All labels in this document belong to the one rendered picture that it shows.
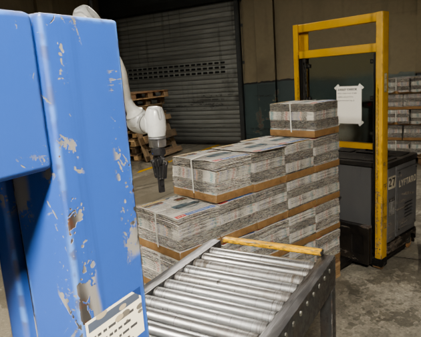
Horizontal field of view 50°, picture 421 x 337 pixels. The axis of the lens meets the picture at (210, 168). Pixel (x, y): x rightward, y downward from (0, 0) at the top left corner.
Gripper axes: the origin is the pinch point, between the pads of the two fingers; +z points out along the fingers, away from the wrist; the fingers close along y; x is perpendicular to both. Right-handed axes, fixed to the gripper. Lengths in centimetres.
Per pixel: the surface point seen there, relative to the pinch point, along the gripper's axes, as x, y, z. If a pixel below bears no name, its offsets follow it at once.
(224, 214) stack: -27.4, -17.5, 19.5
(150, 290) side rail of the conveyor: 56, -67, 16
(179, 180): -22.6, 13.8, 3.8
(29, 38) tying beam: 122, -162, -57
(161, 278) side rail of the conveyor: 47, -62, 16
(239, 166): -42.0, -16.7, -4.5
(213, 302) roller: 46, -90, 17
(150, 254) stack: 5.0, 9.7, 39.3
